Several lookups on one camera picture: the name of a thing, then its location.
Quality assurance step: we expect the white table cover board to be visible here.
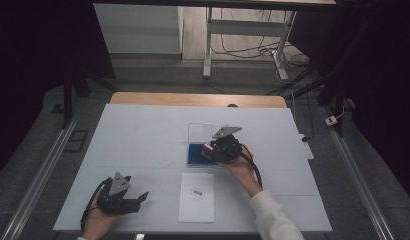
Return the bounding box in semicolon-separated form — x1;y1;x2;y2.
52;103;333;233

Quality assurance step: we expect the person's right hand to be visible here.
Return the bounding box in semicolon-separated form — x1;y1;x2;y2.
222;152;258;185

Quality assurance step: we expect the stack of white paper sheets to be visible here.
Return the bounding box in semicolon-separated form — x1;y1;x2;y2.
177;172;216;224

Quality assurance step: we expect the red stamp grey base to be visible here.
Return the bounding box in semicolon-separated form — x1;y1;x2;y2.
201;142;217;155

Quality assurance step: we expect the blue ink pad clear case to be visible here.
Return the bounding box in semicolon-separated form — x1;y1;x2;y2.
187;122;229;167

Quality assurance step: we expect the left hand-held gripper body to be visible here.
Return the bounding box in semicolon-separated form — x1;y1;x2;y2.
96;171;142;215

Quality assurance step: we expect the wooden table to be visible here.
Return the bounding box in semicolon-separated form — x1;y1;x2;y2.
109;91;288;109

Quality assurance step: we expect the aluminium floor rail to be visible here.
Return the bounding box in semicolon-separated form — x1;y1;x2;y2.
321;106;396;240
0;113;81;240

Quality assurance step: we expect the black tripod stand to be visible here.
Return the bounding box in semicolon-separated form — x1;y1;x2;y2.
266;63;347;138
61;66;117;129

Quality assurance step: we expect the dark curtain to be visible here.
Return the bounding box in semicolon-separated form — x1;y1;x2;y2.
289;0;410;208
0;0;116;178

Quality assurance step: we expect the white power strip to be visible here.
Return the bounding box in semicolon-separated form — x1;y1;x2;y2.
299;133;315;160

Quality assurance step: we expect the metal desk frame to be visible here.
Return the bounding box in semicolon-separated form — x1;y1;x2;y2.
202;6;298;82

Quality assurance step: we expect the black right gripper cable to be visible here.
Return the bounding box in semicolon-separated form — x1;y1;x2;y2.
239;143;263;189

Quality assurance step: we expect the person's left hand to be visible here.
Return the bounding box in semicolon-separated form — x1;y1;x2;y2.
81;204;123;240

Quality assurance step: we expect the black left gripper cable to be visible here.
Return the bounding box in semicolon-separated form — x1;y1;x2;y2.
80;177;113;232

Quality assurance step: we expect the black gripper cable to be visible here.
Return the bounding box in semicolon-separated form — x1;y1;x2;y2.
239;143;263;189
80;177;113;232

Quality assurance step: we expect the pale cabinet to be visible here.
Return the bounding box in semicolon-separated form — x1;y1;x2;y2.
93;3;184;54

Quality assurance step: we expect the black floor cable tangle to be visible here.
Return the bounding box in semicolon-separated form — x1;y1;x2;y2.
211;8;311;68

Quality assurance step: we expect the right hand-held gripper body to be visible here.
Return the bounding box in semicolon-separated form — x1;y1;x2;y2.
211;126;244;164

